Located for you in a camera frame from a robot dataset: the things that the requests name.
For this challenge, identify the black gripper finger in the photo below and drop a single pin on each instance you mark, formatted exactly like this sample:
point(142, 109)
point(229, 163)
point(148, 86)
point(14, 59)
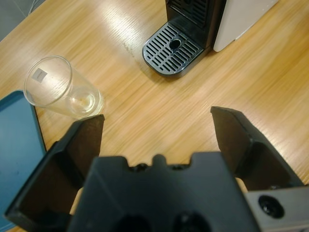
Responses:
point(60, 157)
point(260, 166)

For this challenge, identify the clear drinking glass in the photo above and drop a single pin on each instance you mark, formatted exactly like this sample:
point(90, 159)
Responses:
point(60, 91)

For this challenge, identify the white capsule coffee machine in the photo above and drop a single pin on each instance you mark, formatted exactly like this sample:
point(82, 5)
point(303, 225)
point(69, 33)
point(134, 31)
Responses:
point(231, 19)

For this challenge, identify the teal serving tray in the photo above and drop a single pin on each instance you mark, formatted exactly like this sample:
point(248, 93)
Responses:
point(17, 135)

